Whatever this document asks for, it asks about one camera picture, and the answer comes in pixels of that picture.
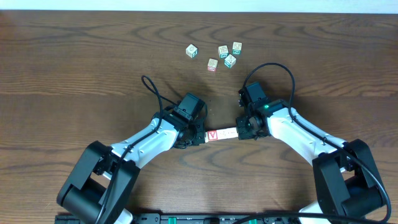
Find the yellow-sided wooden block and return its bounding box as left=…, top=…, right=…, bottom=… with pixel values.
left=228, top=127, right=238, bottom=138

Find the red letter A block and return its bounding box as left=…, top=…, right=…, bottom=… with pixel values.
left=207, top=130, right=218, bottom=141

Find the plain white wooden block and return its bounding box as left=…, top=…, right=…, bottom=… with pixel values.
left=217, top=128, right=229, bottom=140

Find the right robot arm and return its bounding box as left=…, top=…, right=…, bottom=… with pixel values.
left=236, top=82, right=389, bottom=218

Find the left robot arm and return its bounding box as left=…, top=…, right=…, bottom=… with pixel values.
left=57, top=93, right=206, bottom=223

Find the wooden block red number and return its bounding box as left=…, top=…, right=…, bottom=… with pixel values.
left=207, top=58, right=218, bottom=72

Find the wooden block teal side far-left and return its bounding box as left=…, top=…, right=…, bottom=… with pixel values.
left=185, top=44, right=198, bottom=58

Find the wooden block teal front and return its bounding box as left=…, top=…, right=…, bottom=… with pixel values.
left=224, top=54, right=236, bottom=68

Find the wooden block teal letter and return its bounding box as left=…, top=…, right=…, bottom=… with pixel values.
left=218, top=45, right=229, bottom=58

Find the wooden block green number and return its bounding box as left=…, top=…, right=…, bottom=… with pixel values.
left=232, top=42, right=242, bottom=55

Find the right black cable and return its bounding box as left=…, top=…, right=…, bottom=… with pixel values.
left=231, top=62, right=398, bottom=224

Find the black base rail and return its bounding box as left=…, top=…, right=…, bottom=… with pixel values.
left=54, top=212, right=305, bottom=224

